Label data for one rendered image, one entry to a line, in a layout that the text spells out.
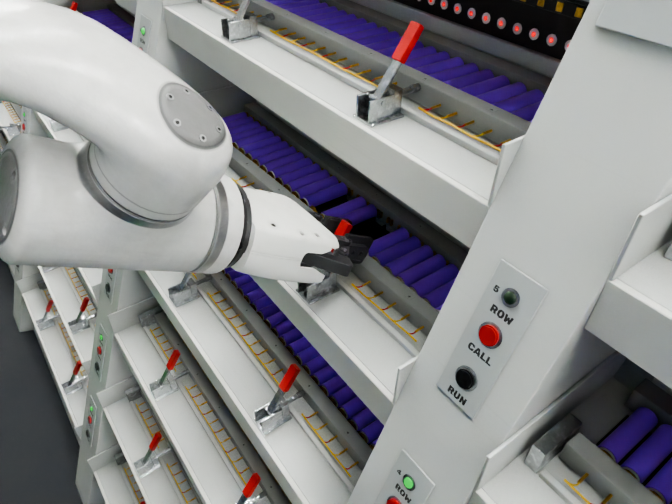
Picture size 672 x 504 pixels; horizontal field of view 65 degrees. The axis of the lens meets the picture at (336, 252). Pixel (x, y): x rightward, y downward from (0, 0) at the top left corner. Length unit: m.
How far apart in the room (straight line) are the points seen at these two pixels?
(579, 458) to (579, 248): 0.18
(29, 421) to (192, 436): 0.84
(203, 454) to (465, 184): 0.64
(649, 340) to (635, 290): 0.03
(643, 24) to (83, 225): 0.35
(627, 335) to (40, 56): 0.37
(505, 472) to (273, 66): 0.46
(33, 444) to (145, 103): 1.40
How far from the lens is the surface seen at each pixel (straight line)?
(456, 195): 0.42
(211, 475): 0.89
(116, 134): 0.32
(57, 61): 0.33
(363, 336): 0.54
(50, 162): 0.37
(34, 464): 1.61
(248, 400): 0.72
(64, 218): 0.36
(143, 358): 1.05
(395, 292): 0.55
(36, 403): 1.75
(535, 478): 0.49
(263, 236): 0.43
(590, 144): 0.37
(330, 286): 0.58
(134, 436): 1.19
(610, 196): 0.36
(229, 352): 0.78
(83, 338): 1.39
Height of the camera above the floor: 1.26
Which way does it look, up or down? 26 degrees down
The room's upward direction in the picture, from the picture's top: 20 degrees clockwise
